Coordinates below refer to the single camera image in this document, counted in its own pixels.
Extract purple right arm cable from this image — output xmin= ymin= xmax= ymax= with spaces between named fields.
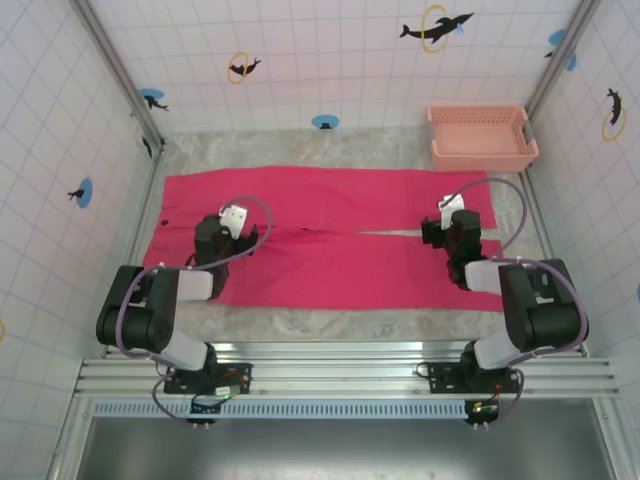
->
xmin=439 ymin=177 xmax=589 ymax=431

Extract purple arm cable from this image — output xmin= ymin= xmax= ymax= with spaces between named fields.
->
xmin=439 ymin=177 xmax=589 ymax=431
xmin=113 ymin=195 xmax=274 ymax=429

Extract aluminium mounting rail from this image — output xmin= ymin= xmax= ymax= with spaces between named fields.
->
xmin=73 ymin=341 xmax=621 ymax=399

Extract pink plastic basket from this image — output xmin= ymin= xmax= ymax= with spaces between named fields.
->
xmin=427 ymin=103 xmax=540 ymax=175

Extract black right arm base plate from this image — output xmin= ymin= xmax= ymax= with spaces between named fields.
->
xmin=417 ymin=362 xmax=521 ymax=395

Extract large dolphin ring sticker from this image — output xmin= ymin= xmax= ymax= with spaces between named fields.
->
xmin=398 ymin=4 xmax=475 ymax=54

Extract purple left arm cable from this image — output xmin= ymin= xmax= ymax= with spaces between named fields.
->
xmin=113 ymin=195 xmax=274 ymax=429

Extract right green circuit board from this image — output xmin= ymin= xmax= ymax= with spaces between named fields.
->
xmin=467 ymin=399 xmax=499 ymax=419

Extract aluminium corner post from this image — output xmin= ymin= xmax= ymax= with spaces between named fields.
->
xmin=72 ymin=0 xmax=166 ymax=154
xmin=523 ymin=0 xmax=604 ymax=124

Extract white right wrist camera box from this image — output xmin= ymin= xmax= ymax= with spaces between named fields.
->
xmin=437 ymin=193 xmax=466 ymax=231

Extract blue circle fish sticker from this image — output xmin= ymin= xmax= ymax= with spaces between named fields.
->
xmin=67 ymin=177 xmax=95 ymax=208

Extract shark blue circle sticker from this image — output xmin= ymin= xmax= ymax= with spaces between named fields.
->
xmin=137 ymin=88 xmax=170 ymax=113

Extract dolphin yellow ring sticker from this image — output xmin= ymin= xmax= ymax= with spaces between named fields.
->
xmin=601 ymin=87 xmax=628 ymax=142

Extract half hidden dolphin sticker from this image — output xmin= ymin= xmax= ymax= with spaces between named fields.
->
xmin=134 ymin=124 xmax=154 ymax=160

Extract small dolphin ring sticker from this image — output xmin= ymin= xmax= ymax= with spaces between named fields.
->
xmin=227 ymin=50 xmax=263 ymax=85

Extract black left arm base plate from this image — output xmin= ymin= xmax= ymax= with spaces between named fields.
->
xmin=163 ymin=362 xmax=254 ymax=396

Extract white slotted cable duct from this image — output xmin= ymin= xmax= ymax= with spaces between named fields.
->
xmin=92 ymin=398 xmax=471 ymax=419

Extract aluminium side rail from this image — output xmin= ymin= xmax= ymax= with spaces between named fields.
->
xmin=102 ymin=147 xmax=169 ymax=357
xmin=519 ymin=168 xmax=589 ymax=357

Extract pink long pants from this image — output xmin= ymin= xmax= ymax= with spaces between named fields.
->
xmin=142 ymin=165 xmax=506 ymax=314

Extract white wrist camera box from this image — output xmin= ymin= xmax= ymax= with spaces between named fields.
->
xmin=219 ymin=202 xmax=250 ymax=236
xmin=437 ymin=193 xmax=466 ymax=231

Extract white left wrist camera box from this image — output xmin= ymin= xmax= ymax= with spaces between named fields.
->
xmin=219 ymin=202 xmax=250 ymax=236

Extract blue patch sticker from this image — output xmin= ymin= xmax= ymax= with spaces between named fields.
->
xmin=544 ymin=28 xmax=578 ymax=72

